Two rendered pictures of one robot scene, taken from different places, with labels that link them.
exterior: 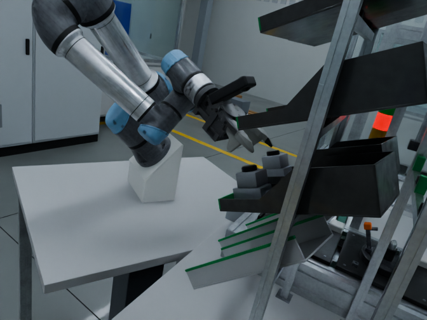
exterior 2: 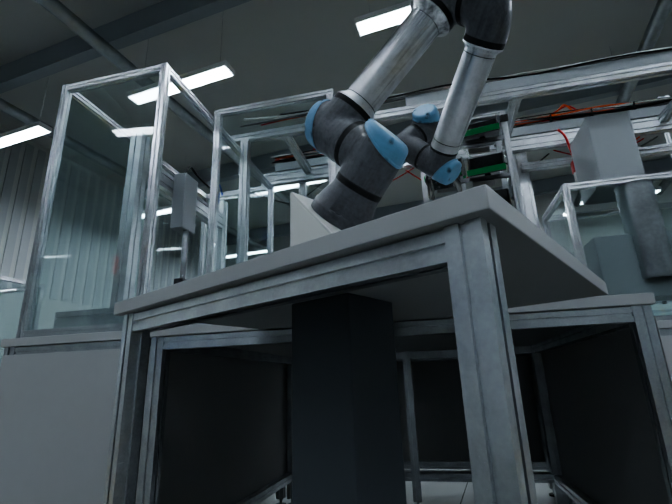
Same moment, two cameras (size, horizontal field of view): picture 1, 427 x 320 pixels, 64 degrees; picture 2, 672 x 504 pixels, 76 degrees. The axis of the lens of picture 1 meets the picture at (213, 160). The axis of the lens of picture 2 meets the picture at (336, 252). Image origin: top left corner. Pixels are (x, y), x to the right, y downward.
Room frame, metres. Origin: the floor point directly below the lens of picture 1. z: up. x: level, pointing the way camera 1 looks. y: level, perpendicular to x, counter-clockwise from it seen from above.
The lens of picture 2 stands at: (1.44, 1.14, 0.66)
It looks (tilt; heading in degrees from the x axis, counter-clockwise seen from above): 17 degrees up; 258
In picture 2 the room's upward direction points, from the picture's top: 2 degrees counter-clockwise
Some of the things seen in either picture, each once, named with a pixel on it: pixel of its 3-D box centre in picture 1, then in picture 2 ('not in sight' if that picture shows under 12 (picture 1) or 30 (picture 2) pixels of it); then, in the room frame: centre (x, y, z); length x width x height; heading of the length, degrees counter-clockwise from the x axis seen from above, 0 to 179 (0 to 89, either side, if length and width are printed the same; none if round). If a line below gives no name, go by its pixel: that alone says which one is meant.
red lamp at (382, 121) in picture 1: (383, 121); not in sight; (1.09, -0.50, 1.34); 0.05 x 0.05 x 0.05
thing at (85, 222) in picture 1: (154, 199); (355, 299); (1.19, 0.20, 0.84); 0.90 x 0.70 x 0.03; 128
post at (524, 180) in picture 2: not in sight; (529, 221); (-0.22, -0.97, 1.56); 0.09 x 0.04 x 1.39; 155
